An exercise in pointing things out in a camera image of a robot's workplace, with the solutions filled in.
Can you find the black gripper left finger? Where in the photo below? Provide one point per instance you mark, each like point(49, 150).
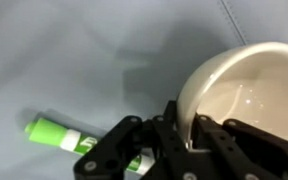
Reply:
point(124, 153)

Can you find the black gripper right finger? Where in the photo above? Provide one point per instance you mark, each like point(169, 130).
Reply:
point(250, 153)

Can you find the white ceramic bowl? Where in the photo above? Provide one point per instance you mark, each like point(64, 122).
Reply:
point(250, 93)

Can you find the green and white marker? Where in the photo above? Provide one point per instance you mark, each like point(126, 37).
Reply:
point(50, 133)

